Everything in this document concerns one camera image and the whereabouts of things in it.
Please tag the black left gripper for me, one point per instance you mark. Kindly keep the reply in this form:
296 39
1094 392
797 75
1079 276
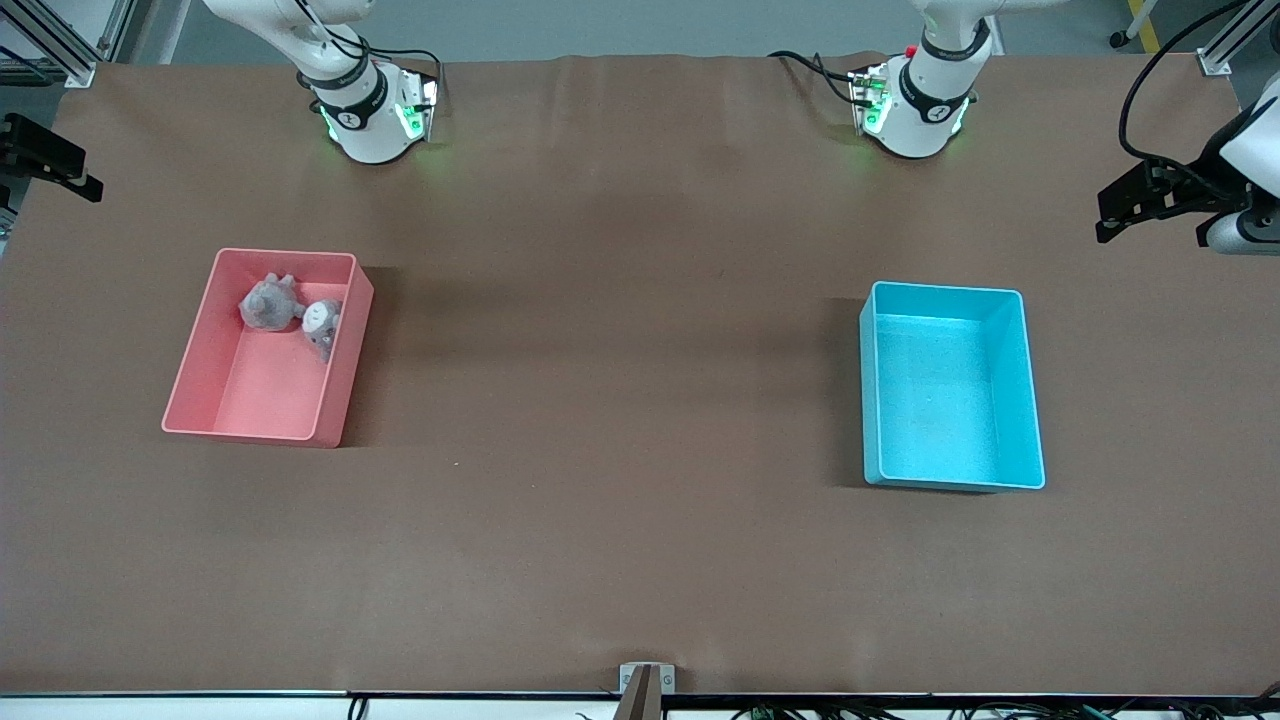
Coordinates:
1193 192

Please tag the plain grey plush toy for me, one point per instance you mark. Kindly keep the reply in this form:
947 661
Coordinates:
268 305

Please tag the grey plush toy white face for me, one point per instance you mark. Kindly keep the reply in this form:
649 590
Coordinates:
322 325

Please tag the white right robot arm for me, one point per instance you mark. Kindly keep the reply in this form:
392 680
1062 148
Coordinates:
365 135

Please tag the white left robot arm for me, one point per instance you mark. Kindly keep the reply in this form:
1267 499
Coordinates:
925 120

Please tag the blue plastic box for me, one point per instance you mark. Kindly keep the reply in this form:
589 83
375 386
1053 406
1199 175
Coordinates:
940 400

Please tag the pink plastic box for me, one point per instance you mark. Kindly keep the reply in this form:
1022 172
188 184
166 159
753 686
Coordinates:
270 400

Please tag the white stand leg with caster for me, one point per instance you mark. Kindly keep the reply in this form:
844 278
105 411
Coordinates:
1118 40

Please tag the brown table cover sheet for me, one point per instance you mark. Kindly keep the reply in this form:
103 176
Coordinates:
640 250

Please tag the aluminium frame profile with foot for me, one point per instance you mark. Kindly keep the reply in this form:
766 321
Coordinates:
60 45
1228 45

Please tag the slim aluminium frame profile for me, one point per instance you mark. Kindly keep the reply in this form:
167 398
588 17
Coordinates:
118 25

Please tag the white table edge rail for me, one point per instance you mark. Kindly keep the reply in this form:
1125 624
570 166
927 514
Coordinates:
200 710

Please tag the small metal edge bracket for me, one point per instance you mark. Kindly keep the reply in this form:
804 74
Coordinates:
630 678

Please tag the brown upright post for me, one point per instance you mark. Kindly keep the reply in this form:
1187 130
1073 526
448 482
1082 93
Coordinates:
642 700

